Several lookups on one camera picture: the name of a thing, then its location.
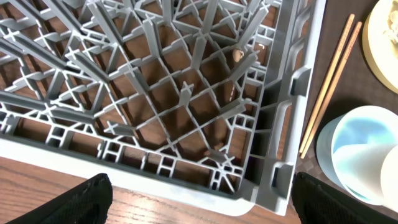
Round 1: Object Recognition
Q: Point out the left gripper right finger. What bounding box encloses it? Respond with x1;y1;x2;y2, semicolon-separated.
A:
292;172;397;224

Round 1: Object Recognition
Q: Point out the light blue bowl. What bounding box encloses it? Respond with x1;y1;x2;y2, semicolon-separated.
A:
316;106;397;203

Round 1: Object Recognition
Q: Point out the white cup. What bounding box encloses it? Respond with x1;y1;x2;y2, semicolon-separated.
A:
333;144;397;212

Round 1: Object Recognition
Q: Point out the grey dishwasher rack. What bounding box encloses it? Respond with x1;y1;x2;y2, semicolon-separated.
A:
1;0;326;216

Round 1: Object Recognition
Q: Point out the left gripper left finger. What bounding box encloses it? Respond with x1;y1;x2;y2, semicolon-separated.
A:
10;173;113;224

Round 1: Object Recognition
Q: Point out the yellow plate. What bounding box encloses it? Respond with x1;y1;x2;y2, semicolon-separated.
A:
362;0;397;93

